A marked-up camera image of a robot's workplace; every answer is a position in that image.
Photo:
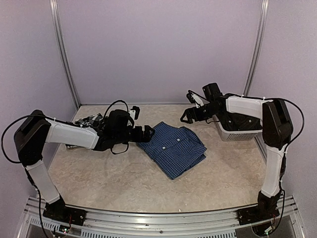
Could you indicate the front aluminium rail frame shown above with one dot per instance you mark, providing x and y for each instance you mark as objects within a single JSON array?
[{"x": 100, "y": 223}]

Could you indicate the blue checked long sleeve shirt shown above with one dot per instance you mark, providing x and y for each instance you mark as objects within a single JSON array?
[{"x": 174, "y": 149}]

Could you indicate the white plastic laundry basket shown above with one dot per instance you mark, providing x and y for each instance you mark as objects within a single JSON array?
[{"x": 234, "y": 135}]

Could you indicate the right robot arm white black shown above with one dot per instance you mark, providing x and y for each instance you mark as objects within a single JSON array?
[{"x": 277, "y": 129}]

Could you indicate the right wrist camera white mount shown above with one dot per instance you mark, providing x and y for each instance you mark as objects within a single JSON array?
[{"x": 195, "y": 99}]

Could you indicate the folded black white plaid shirt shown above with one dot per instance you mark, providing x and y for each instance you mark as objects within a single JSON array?
[{"x": 93, "y": 121}]

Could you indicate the right aluminium frame post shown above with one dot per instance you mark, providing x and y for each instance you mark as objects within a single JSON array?
[{"x": 257, "y": 47}]

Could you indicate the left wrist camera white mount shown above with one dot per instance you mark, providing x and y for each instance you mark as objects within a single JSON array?
[{"x": 134, "y": 114}]

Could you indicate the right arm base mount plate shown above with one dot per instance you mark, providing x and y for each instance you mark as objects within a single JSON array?
[{"x": 253, "y": 214}]

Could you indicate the left aluminium frame post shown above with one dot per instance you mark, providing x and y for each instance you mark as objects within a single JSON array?
[{"x": 63, "y": 53}]

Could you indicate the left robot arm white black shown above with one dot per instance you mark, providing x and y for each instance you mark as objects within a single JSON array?
[{"x": 39, "y": 129}]

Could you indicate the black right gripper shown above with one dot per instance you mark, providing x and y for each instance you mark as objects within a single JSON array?
[{"x": 196, "y": 116}]

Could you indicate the dark striped shirt in basket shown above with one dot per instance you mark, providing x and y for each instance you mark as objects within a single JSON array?
[{"x": 238, "y": 122}]

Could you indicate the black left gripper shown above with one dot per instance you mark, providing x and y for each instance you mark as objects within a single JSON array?
[{"x": 147, "y": 138}]

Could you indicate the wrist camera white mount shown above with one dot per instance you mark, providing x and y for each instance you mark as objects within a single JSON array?
[
  {"x": 195, "y": 99},
  {"x": 134, "y": 114}
]

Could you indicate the aluminium frame post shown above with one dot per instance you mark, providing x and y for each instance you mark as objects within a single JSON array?
[
  {"x": 63, "y": 53},
  {"x": 257, "y": 47}
]

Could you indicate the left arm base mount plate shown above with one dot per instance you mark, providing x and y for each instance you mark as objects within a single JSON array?
[{"x": 69, "y": 215}]

